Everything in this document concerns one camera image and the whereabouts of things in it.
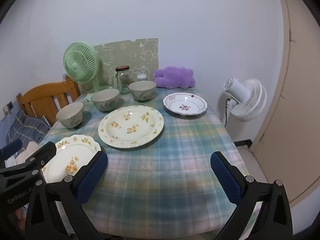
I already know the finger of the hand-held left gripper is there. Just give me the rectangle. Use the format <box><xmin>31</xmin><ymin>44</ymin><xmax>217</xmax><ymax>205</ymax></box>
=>
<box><xmin>0</xmin><ymin>139</ymin><xmax>23</xmax><ymax>160</ymax></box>
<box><xmin>0</xmin><ymin>141</ymin><xmax>57</xmax><ymax>179</ymax></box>

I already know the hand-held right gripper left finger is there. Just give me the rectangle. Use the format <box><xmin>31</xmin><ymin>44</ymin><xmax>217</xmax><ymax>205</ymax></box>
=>
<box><xmin>25</xmin><ymin>151</ymin><xmax>108</xmax><ymax>240</ymax></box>

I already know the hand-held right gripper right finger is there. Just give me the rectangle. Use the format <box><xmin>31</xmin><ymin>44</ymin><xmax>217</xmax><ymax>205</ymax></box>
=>
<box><xmin>210</xmin><ymin>151</ymin><xmax>293</xmax><ymax>240</ymax></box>

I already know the small scalloped yellow flower plate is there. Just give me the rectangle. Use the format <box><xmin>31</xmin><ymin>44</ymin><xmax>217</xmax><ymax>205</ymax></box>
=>
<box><xmin>41</xmin><ymin>134</ymin><xmax>102</xmax><ymax>183</ymax></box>

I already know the blue patterned ceramic bowl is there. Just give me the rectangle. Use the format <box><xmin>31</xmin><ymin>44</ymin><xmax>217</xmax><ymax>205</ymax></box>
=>
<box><xmin>91</xmin><ymin>88</ymin><xmax>120</xmax><ymax>112</ymax></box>
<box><xmin>56</xmin><ymin>102</ymin><xmax>84</xmax><ymax>131</ymax></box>
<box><xmin>128</xmin><ymin>81</ymin><xmax>157</xmax><ymax>102</ymax></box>

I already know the large yellow flower plate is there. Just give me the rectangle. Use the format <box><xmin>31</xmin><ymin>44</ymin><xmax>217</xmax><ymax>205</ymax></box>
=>
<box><xmin>98</xmin><ymin>106</ymin><xmax>164</xmax><ymax>148</ymax></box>

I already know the red flower white plate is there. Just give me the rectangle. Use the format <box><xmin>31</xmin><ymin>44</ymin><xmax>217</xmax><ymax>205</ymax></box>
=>
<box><xmin>163</xmin><ymin>92</ymin><xmax>208</xmax><ymax>116</ymax></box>

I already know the white plastic bag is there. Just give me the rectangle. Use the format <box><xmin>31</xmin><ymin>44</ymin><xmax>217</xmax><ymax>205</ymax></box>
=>
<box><xmin>4</xmin><ymin>156</ymin><xmax>19</xmax><ymax>168</ymax></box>

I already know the peach cloth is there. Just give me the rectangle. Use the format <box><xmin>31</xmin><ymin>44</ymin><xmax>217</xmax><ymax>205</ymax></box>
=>
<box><xmin>15</xmin><ymin>141</ymin><xmax>42</xmax><ymax>165</ymax></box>

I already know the blue striped bedding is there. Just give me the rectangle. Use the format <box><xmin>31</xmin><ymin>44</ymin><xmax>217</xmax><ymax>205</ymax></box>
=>
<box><xmin>6</xmin><ymin>110</ymin><xmax>50</xmax><ymax>145</ymax></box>

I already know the white standing fan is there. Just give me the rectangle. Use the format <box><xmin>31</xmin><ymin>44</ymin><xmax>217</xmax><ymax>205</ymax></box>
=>
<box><xmin>217</xmin><ymin>78</ymin><xmax>267</xmax><ymax>128</ymax></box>

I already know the green desk fan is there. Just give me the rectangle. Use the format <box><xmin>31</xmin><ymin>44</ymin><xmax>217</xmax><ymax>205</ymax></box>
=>
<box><xmin>63</xmin><ymin>42</ymin><xmax>113</xmax><ymax>103</ymax></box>

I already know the glass jar with lid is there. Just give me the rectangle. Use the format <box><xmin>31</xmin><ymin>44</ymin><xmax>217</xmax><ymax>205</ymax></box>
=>
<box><xmin>114</xmin><ymin>66</ymin><xmax>132</xmax><ymax>95</ymax></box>

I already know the beige door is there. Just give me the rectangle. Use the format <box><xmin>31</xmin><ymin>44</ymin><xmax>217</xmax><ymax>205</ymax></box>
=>
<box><xmin>250</xmin><ymin>0</ymin><xmax>320</xmax><ymax>205</ymax></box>

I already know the purple plush toy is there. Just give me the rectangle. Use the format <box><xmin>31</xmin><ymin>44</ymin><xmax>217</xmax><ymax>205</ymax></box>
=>
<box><xmin>154</xmin><ymin>66</ymin><xmax>196</xmax><ymax>90</ymax></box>

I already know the green printed mat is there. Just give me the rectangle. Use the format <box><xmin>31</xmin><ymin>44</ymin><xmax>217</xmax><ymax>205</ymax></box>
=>
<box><xmin>94</xmin><ymin>38</ymin><xmax>159</xmax><ymax>88</ymax></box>

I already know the thin white cable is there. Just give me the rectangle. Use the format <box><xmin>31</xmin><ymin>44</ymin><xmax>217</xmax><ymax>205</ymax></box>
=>
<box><xmin>6</xmin><ymin>111</ymin><xmax>12</xmax><ymax>143</ymax></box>

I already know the black fan cable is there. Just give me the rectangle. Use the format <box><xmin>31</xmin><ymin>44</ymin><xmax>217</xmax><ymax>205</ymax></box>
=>
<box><xmin>224</xmin><ymin>99</ymin><xmax>232</xmax><ymax>128</ymax></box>

